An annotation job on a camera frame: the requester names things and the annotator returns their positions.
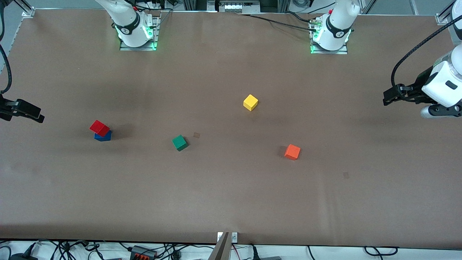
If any white terminal block device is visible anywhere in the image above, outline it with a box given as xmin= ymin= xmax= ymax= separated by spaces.
xmin=219 ymin=0 xmax=261 ymax=14

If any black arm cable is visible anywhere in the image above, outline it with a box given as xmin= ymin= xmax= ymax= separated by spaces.
xmin=0 ymin=0 xmax=13 ymax=95
xmin=391 ymin=14 xmax=462 ymax=88

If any black cable on table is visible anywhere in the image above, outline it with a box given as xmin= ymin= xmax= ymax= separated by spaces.
xmin=236 ymin=13 xmax=320 ymax=32

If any black looped cable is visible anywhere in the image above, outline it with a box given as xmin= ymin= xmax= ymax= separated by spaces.
xmin=364 ymin=246 xmax=398 ymax=257

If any orange wooden block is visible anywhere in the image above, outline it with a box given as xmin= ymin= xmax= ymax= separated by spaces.
xmin=284 ymin=144 xmax=301 ymax=160

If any yellow wooden block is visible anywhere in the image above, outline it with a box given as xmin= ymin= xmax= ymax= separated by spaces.
xmin=243 ymin=94 xmax=259 ymax=112

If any green wooden block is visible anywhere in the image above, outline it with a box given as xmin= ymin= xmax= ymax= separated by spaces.
xmin=171 ymin=135 xmax=189 ymax=151

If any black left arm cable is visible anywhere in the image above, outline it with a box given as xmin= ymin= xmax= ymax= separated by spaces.
xmin=391 ymin=14 xmax=462 ymax=88

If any grey camera stand post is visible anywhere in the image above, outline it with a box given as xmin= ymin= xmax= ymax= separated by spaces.
xmin=209 ymin=232 xmax=231 ymax=260

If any red wooden block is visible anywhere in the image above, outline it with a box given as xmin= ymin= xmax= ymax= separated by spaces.
xmin=90 ymin=120 xmax=110 ymax=138

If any brown table cover mat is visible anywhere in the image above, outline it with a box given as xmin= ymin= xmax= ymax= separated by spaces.
xmin=0 ymin=9 xmax=462 ymax=250

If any black orange power strip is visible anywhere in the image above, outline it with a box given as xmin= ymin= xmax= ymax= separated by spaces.
xmin=129 ymin=245 xmax=158 ymax=260

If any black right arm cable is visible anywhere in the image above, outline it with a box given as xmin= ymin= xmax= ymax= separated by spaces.
xmin=0 ymin=0 xmax=13 ymax=95

